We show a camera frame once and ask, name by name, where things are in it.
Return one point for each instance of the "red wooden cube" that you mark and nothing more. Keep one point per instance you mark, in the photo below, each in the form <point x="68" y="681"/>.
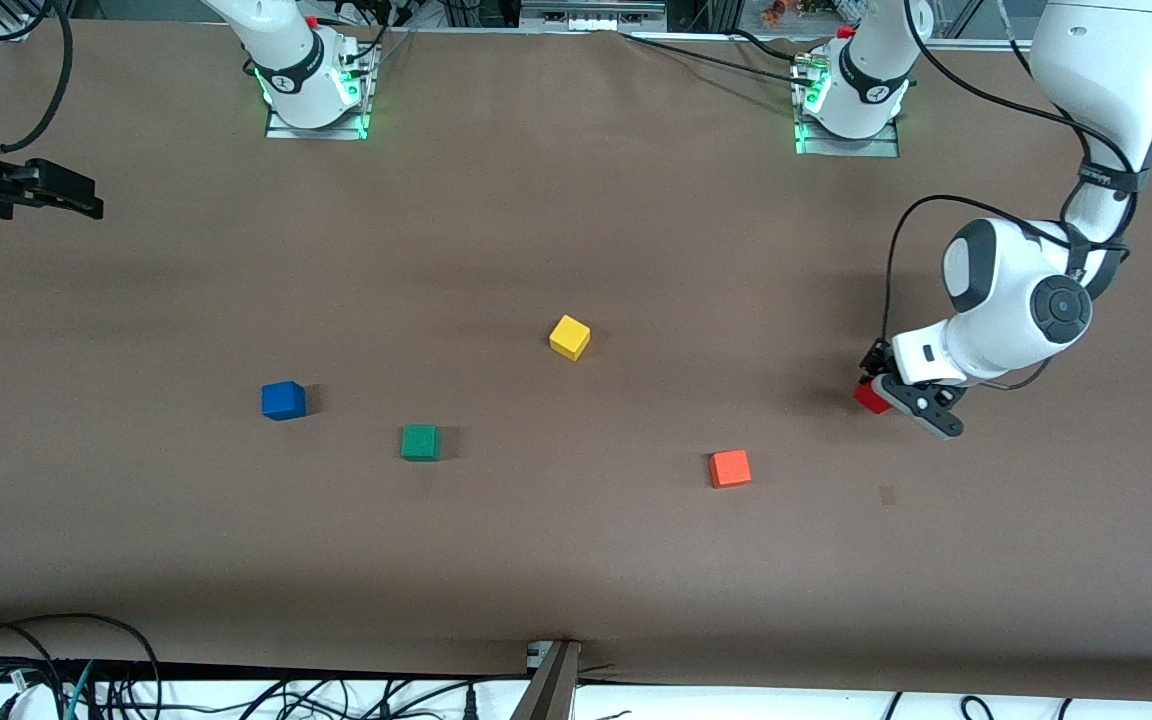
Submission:
<point x="869" y="399"/>

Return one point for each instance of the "green wooden cube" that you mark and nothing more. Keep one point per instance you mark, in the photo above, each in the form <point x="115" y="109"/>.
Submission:
<point x="420" y="443"/>

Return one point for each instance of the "yellow wooden cube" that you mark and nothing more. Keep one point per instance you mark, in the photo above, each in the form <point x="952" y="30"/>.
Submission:
<point x="569" y="336"/>

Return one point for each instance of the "orange wooden cube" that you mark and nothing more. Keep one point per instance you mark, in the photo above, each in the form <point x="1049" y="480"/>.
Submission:
<point x="730" y="469"/>

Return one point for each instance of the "white power strip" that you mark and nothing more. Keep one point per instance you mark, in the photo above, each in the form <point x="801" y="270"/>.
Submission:
<point x="591" y="15"/>

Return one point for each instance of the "blue wooden cube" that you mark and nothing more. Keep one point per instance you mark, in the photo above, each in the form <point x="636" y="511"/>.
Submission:
<point x="283" y="401"/>

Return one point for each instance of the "metal table corner bracket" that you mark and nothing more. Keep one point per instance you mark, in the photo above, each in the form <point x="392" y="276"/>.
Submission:
<point x="8" y="30"/>

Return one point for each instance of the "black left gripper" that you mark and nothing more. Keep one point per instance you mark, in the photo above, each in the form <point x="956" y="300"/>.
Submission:
<point x="877" y="356"/>

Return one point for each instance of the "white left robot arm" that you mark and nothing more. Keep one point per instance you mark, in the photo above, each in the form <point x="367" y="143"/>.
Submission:
<point x="1096" y="60"/>

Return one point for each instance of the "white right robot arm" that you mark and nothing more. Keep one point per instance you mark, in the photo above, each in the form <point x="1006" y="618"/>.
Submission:
<point x="286" y="50"/>

